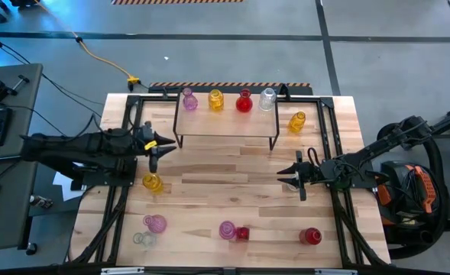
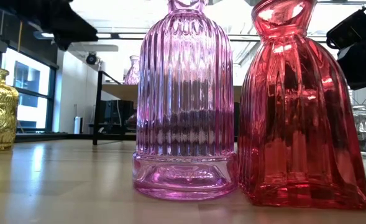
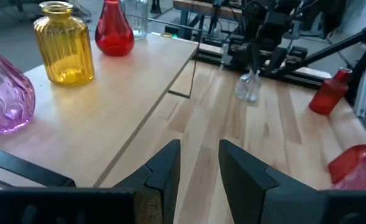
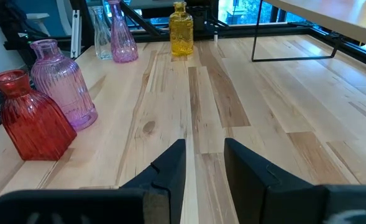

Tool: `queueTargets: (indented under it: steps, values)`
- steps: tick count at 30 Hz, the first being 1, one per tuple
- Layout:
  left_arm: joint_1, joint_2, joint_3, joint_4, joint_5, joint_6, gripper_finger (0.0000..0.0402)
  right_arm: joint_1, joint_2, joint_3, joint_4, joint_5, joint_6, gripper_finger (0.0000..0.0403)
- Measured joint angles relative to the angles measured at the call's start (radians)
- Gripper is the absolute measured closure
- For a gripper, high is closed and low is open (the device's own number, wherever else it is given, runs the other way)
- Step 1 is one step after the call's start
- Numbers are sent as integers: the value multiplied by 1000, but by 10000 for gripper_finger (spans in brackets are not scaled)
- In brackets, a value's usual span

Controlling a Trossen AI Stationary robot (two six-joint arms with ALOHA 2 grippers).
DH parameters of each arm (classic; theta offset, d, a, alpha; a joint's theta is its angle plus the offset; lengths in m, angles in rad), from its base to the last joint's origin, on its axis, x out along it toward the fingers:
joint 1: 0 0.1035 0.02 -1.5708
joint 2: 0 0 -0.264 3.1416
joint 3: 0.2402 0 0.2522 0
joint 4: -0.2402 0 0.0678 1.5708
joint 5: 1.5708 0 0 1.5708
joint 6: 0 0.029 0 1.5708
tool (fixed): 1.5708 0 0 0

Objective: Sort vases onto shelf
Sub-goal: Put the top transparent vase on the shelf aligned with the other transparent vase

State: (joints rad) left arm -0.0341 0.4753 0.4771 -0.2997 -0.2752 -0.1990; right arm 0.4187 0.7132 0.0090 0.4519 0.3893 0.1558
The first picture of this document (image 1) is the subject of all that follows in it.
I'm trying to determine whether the orange and black device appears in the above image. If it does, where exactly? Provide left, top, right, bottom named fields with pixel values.
left=377, top=160, right=439, bottom=240

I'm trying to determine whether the pink round glass vase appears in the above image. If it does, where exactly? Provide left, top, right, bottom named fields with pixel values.
left=142, top=213, right=168, bottom=235

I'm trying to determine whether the hazard-striped black floor mat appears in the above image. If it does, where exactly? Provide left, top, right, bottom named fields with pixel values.
left=149, top=81, right=312, bottom=95

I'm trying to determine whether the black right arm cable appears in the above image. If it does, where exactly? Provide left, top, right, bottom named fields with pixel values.
left=307, top=145, right=324, bottom=166

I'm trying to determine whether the black right arm baseplate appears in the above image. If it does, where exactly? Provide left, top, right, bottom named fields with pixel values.
left=322, top=158, right=378, bottom=191

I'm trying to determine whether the red smooth flask vase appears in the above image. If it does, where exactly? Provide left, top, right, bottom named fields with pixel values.
left=235, top=88, right=254, bottom=114

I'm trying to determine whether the yellow slim ribbed vase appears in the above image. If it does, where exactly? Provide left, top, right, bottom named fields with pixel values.
left=287, top=111, right=307, bottom=134

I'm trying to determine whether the pink ribbed bell vase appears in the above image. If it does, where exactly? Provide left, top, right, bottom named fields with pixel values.
left=219, top=220, right=238, bottom=241

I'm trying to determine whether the white paper sheet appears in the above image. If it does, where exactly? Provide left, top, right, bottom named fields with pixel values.
left=52, top=171, right=96, bottom=202

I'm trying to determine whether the small purple swirl vase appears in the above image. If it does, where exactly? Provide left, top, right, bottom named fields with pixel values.
left=181, top=87, right=199, bottom=112

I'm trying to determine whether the clear tall ribbed jar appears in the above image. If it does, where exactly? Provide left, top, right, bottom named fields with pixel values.
left=257, top=87, right=277, bottom=112

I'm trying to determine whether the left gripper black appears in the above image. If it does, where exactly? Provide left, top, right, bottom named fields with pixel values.
left=132, top=121, right=177, bottom=173

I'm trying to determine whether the clear pleated glass vase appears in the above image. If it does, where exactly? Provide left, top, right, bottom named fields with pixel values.
left=132, top=231, right=158, bottom=248

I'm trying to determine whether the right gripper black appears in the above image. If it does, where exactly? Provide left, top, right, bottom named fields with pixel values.
left=277, top=150, right=327, bottom=202

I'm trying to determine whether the black clamp tool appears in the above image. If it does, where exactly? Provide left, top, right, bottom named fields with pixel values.
left=0, top=74, right=31, bottom=103

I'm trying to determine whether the grey desk with keyboard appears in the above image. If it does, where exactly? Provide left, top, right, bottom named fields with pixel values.
left=0, top=63, right=44, bottom=163

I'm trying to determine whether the black corrugated hose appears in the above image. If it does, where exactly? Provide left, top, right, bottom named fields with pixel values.
left=375, top=121, right=450, bottom=261

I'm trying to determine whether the silver aluminium profile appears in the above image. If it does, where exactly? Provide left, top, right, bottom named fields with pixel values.
left=100, top=267, right=145, bottom=275
left=314, top=268, right=359, bottom=275

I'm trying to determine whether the yellow embossed glass jar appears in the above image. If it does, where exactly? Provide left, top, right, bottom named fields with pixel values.
left=208, top=89, right=225, bottom=112
left=141, top=172, right=164, bottom=193

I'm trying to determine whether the red ribbed cylinder bottle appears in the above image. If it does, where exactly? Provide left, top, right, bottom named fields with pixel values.
left=299, top=227, right=323, bottom=246

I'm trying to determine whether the yellow extension cable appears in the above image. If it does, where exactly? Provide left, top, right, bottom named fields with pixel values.
left=33, top=0, right=141, bottom=87

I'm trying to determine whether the grey desk with mouse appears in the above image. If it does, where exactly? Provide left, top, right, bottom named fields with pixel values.
left=0, top=154, right=39, bottom=253

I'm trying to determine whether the black left arm baseplate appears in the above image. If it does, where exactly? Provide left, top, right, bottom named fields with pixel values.
left=71, top=155, right=138, bottom=191

